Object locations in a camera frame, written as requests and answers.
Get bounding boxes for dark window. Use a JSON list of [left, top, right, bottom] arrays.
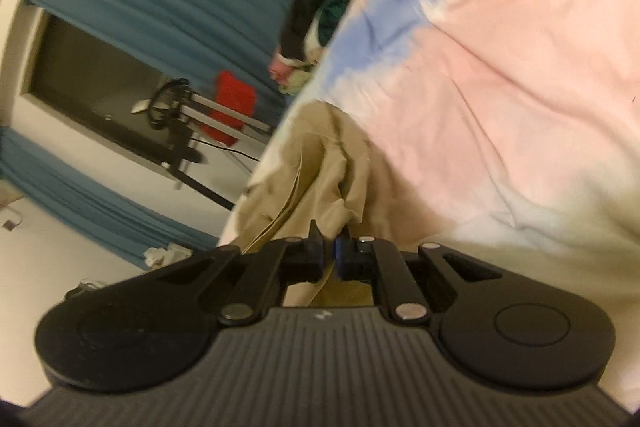
[[22, 14, 201, 158]]

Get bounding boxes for black clothes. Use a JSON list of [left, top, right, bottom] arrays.
[[280, 0, 378, 60]]

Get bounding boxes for pale yellow garment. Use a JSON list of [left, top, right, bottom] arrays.
[[280, 67, 315, 95]]

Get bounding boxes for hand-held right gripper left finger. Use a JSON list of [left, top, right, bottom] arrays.
[[145, 221, 325, 325]]

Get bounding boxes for pastel tie-dye duvet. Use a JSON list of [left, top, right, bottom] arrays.
[[220, 0, 640, 408]]

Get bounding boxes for small wall plug with cable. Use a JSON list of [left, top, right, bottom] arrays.
[[1, 207, 23, 232]]

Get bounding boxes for black floor stand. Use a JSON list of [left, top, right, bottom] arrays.
[[102, 114, 236, 210]]

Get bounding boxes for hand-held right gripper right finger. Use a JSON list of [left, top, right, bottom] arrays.
[[334, 234, 506, 323]]

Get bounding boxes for khaki printed garment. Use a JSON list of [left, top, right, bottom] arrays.
[[235, 101, 396, 308]]

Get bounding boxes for red bag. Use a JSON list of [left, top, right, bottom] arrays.
[[210, 71, 258, 142]]

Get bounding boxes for white tissue pack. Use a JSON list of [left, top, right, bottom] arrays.
[[144, 243, 192, 269]]

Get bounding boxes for green garment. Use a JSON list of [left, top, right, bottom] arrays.
[[317, 0, 361, 48]]

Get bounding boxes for pink garment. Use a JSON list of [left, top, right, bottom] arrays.
[[269, 52, 306, 82]]

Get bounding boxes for narrow blue curtain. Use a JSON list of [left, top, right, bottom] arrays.
[[0, 129, 216, 268]]

